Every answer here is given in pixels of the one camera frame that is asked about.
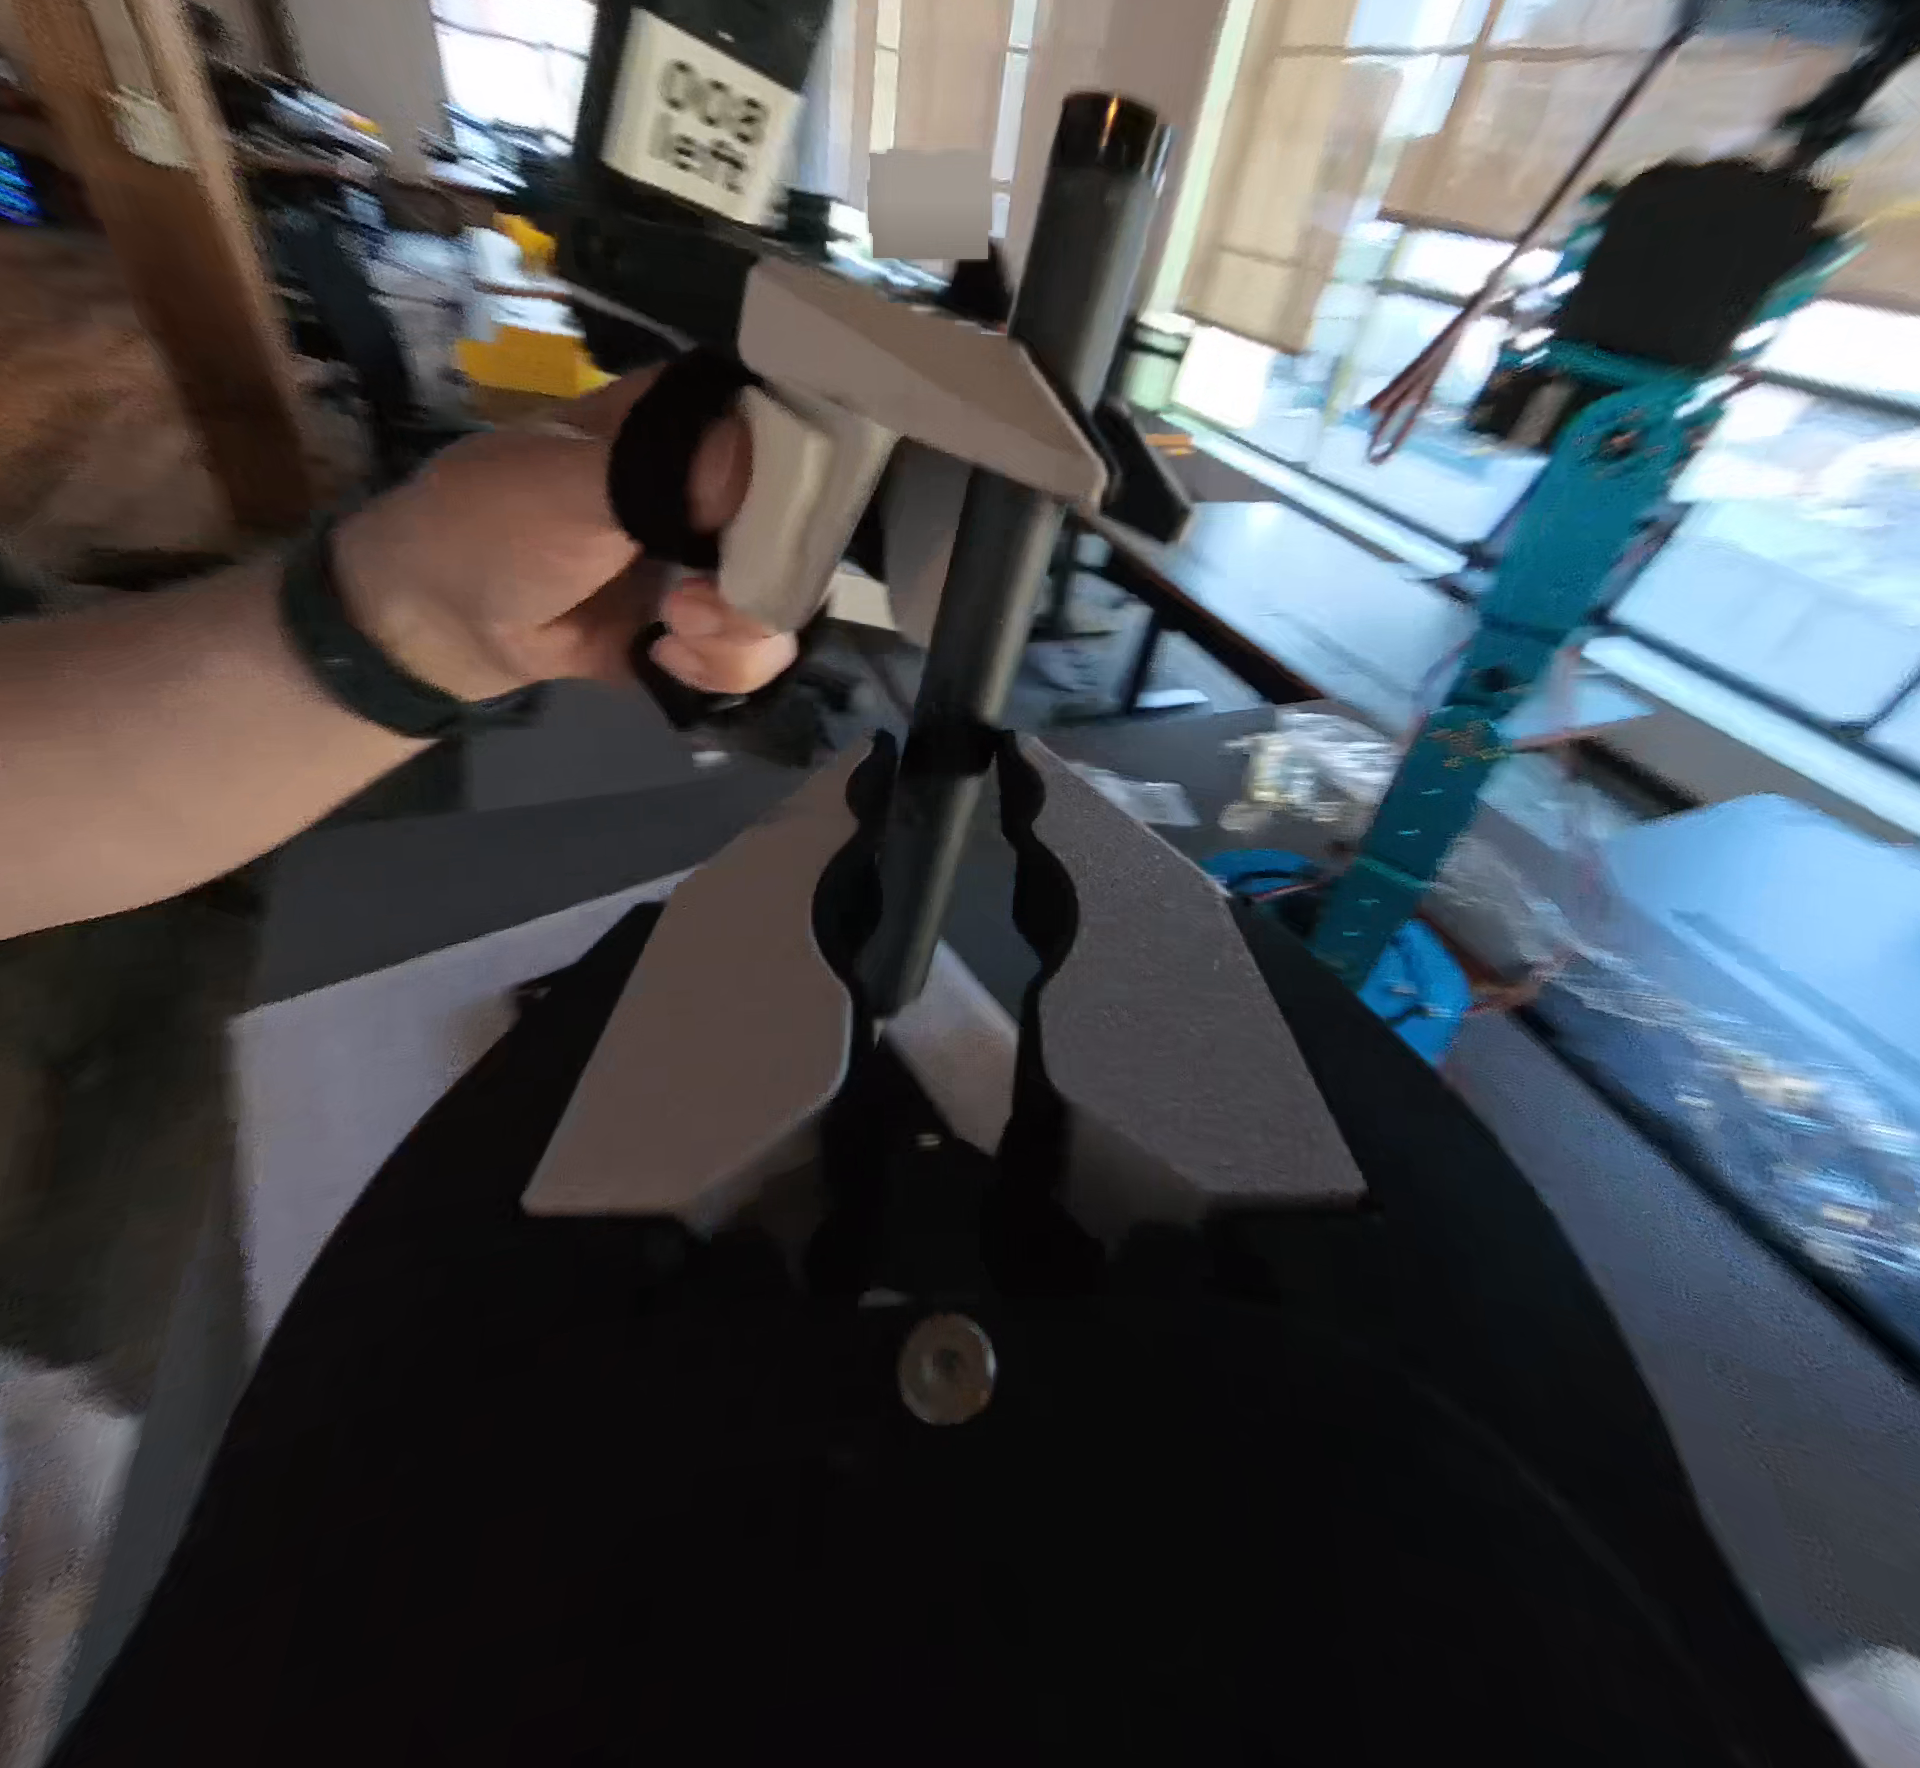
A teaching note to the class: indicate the large window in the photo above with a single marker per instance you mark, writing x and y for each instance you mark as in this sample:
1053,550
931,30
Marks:
1831,524

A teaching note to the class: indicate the black desk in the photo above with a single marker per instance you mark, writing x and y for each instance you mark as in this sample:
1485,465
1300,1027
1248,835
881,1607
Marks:
1681,1349

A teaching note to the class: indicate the person's left forearm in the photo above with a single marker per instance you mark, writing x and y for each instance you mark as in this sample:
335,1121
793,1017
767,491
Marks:
152,749

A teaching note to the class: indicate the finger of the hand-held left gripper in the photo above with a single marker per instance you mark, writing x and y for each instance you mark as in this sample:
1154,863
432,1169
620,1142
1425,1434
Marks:
915,396
1148,472

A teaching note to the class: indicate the crinkled clear plastic wrapper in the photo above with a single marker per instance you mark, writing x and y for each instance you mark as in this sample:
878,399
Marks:
1725,1140

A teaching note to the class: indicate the grey office desk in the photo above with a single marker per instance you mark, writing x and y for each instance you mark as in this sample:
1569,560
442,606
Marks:
1290,597

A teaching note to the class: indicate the yellow box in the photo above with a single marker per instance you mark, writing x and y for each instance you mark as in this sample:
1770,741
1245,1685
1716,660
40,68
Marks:
527,343

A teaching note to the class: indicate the black electric screwdriver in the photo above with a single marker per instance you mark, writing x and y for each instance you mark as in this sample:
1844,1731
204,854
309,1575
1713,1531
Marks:
1088,240

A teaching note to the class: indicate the white foam sheet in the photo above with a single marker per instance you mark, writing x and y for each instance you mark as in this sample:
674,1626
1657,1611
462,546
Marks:
376,1123

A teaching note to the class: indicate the person's left hand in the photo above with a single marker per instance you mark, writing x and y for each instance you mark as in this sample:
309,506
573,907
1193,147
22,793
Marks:
495,553

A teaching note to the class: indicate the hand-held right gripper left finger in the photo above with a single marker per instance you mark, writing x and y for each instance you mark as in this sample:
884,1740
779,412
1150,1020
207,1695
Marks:
705,1033

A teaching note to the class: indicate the large crinkled clear plastic bag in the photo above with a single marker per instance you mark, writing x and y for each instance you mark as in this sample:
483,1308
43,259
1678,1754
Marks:
1314,770

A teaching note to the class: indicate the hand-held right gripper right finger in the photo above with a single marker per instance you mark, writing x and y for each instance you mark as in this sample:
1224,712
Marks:
1186,1047

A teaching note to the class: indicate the black wristband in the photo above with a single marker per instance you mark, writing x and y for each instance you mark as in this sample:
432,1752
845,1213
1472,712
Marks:
339,658

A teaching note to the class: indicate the blue toy robot arm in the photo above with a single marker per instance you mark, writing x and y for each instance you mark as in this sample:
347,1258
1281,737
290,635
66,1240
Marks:
1591,440

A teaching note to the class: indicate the wooden pillar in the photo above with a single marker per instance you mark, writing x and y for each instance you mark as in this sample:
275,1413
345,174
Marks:
166,222

